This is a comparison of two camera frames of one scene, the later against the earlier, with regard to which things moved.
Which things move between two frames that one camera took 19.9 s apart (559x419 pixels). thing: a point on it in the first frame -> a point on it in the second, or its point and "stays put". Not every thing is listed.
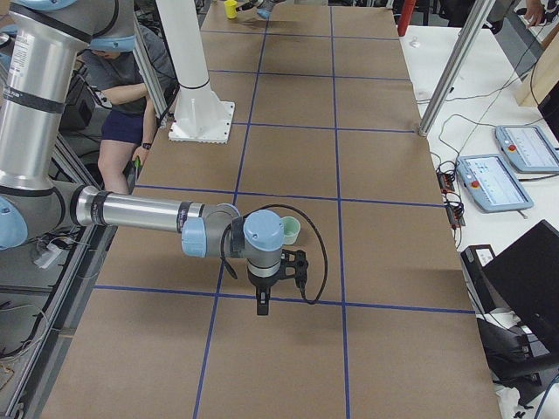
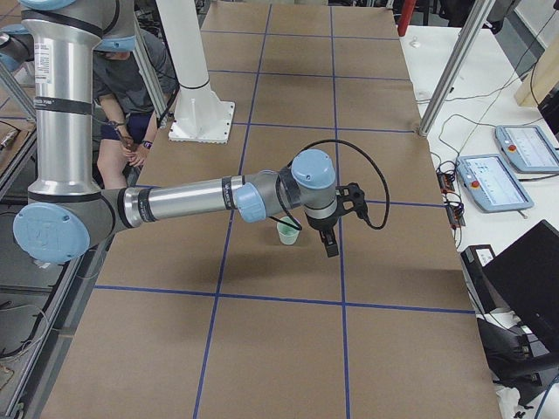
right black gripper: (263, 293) -> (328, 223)
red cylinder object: (405, 12) stays put
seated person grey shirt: (128, 116) stays put
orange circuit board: (445, 182) stays put
